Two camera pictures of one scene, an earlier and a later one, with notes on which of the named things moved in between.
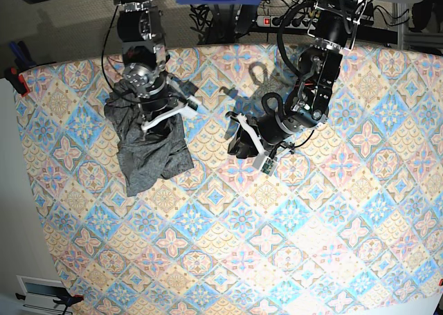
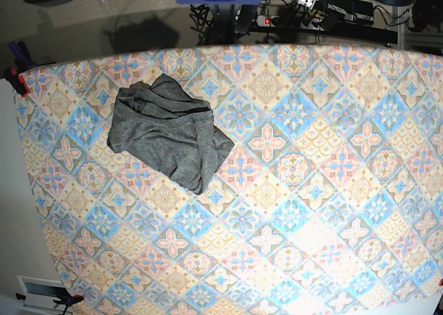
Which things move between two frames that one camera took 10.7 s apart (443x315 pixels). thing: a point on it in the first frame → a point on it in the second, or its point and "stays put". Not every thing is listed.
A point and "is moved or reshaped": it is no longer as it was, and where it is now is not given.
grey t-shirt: (160, 151) is moved or reshaped
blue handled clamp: (23, 60) stays put
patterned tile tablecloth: (350, 223) stays put
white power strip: (291, 22) stays put
